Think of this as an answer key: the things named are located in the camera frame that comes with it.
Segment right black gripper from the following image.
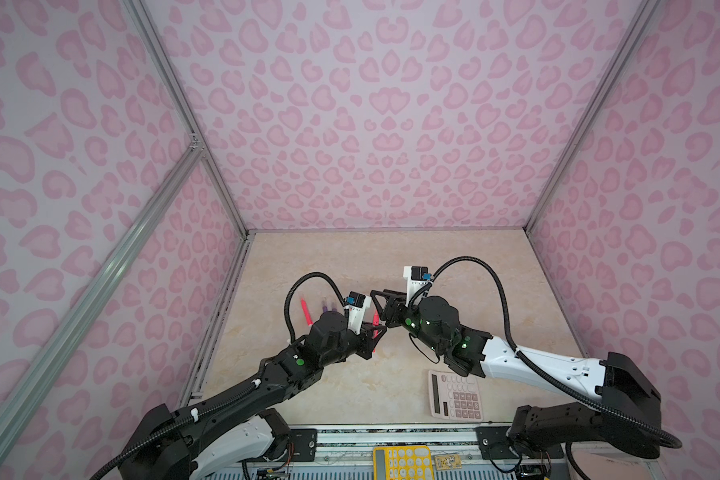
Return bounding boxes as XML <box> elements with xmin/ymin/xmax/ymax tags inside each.
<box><xmin>368</xmin><ymin>289</ymin><xmax>447</xmax><ymax>353</ymax></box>

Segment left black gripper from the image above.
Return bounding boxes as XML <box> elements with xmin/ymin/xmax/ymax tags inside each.
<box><xmin>321</xmin><ymin>320</ymin><xmax>388</xmax><ymax>370</ymax></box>

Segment pink desk calculator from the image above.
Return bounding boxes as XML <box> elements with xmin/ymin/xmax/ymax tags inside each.
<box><xmin>427</xmin><ymin>370</ymin><xmax>484</xmax><ymax>422</ymax></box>

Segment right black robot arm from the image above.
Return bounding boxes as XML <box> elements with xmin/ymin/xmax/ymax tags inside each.
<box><xmin>371</xmin><ymin>290</ymin><xmax>682</xmax><ymax>460</ymax></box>

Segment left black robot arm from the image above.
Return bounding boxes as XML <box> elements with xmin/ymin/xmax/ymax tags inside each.
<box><xmin>92</xmin><ymin>311</ymin><xmax>387</xmax><ymax>479</ymax></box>

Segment yellow calculator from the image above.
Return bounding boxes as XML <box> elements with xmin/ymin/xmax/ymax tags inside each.
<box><xmin>372</xmin><ymin>445</ymin><xmax>435</xmax><ymax>480</ymax></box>

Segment small brown circuit board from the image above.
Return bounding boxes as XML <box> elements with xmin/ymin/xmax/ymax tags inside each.
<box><xmin>433</xmin><ymin>453</ymin><xmax>462</xmax><ymax>472</ymax></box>

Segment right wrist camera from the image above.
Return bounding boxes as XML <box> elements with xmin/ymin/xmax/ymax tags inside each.
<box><xmin>403</xmin><ymin>266</ymin><xmax>431</xmax><ymax>306</ymax></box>

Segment left black corrugated cable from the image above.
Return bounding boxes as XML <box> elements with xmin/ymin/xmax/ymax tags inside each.
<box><xmin>283</xmin><ymin>272</ymin><xmax>348</xmax><ymax>346</ymax></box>

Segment black corrugated cable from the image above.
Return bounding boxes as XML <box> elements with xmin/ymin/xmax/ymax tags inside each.
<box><xmin>283</xmin><ymin>272</ymin><xmax>348</xmax><ymax>346</ymax></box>
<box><xmin>425</xmin><ymin>256</ymin><xmax>684</xmax><ymax>450</ymax></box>

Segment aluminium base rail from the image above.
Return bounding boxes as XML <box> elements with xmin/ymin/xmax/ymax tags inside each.
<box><xmin>215</xmin><ymin>419</ymin><xmax>661</xmax><ymax>480</ymax></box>

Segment right black corrugated cable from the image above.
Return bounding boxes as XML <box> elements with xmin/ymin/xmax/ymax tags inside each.
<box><xmin>425</xmin><ymin>256</ymin><xmax>684</xmax><ymax>450</ymax></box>

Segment aluminium frame strut left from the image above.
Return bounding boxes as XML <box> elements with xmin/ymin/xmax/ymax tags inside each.
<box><xmin>0</xmin><ymin>141</ymin><xmax>205</xmax><ymax>466</ymax></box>

